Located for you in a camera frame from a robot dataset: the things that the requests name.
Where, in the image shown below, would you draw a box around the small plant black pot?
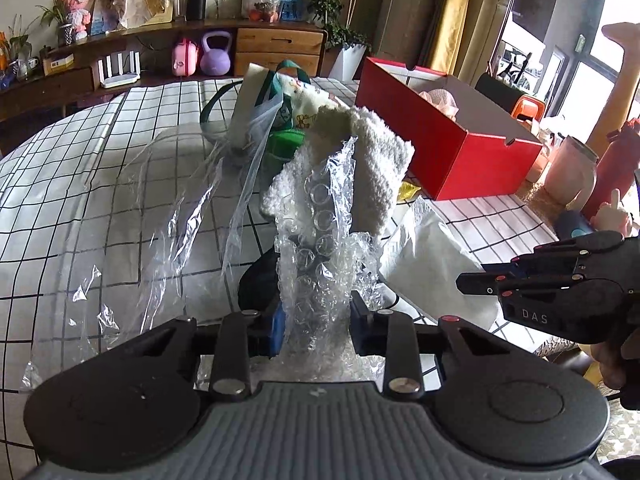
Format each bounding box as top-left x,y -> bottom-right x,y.
37,0 -> 77,47

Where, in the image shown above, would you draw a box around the person's right hand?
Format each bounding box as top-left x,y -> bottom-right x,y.
596,344 -> 639,392

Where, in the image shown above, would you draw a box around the orange plastic stool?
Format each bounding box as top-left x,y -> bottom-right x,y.
509,94 -> 548,124

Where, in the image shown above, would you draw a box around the yellow curtain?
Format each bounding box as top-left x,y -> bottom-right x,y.
426,0 -> 522,79

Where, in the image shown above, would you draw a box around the dark wooden sideboard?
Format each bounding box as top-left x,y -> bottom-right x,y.
0,19 -> 329,122

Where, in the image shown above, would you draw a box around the pink plush doll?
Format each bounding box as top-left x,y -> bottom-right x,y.
60,0 -> 94,44

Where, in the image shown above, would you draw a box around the white router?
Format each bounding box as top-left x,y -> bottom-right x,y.
97,51 -> 142,90

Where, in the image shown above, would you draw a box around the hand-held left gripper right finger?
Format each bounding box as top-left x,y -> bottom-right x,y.
349,290 -> 507,402

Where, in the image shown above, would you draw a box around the clear bubble wrap sheet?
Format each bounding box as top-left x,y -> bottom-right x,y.
272,136 -> 387,382

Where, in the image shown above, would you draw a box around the pink jar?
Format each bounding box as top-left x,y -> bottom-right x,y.
543,134 -> 600,212

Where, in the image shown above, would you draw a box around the printed tote bag green straps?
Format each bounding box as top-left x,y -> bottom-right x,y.
199,59 -> 352,161

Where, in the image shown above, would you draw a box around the white fluffy cloth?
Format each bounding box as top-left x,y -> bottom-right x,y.
262,106 -> 416,237

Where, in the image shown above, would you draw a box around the red cardboard box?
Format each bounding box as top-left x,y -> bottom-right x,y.
356,56 -> 544,202

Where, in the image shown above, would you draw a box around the wooden drawer cabinet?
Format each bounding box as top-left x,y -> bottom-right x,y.
234,27 -> 329,79

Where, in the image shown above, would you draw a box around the dark bottle blue band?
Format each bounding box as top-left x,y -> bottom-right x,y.
554,209 -> 594,241

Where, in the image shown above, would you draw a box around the tan tall figurine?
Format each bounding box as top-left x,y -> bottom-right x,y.
587,22 -> 640,162

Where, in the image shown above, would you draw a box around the potted plant white pot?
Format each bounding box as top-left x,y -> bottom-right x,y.
301,0 -> 372,82

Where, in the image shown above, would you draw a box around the green packet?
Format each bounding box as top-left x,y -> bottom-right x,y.
264,127 -> 307,159

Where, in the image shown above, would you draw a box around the dark green brush holder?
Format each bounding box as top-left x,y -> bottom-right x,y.
474,72 -> 522,112

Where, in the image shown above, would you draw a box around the clear bag of fruit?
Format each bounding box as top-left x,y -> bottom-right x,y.
242,0 -> 282,24

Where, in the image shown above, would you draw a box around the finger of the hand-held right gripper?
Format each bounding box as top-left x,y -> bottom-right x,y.
456,269 -> 627,298
510,231 -> 627,277

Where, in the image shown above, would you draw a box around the white plastic packet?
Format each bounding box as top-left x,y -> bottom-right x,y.
377,197 -> 504,332

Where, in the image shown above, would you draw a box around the pink toy case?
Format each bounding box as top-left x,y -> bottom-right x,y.
171,37 -> 201,77

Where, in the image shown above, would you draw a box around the pink hand figurine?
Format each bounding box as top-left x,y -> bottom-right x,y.
592,188 -> 632,237

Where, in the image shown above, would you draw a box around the dark cloth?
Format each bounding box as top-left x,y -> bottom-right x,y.
237,249 -> 282,327

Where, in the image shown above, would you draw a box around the purple kettlebell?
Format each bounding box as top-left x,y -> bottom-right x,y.
199,30 -> 234,76

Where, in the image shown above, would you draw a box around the pink mesh sponge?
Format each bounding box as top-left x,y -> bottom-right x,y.
418,88 -> 460,122

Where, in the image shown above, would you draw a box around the clear plastic bag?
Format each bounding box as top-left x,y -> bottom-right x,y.
20,94 -> 282,392

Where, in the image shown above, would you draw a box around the red bottle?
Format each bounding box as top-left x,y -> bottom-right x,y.
582,118 -> 640,222

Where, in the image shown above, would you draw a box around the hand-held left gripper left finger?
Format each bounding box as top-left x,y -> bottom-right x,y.
116,306 -> 289,402

